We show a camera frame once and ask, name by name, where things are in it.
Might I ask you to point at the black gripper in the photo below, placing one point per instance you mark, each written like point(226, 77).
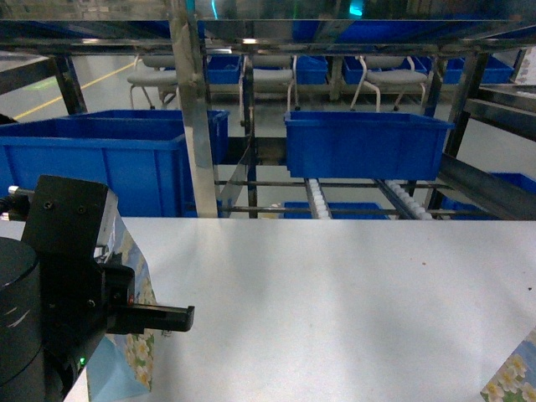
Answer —
point(85, 298)

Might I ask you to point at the flower gift bag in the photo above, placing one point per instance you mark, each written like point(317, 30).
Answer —
point(122, 365)
point(515, 379)

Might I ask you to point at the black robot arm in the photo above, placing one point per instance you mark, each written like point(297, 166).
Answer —
point(23, 375)

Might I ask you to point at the white work table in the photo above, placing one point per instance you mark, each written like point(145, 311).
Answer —
point(341, 310)

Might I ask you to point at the blue bin behind table left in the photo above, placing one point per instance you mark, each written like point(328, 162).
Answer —
point(141, 155)

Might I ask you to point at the grey office chair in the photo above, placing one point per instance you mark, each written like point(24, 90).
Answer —
point(156, 71)

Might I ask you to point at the blue bin on rollers centre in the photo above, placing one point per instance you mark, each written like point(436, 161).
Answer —
point(369, 145)

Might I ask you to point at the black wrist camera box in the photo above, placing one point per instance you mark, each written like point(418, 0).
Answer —
point(69, 217)

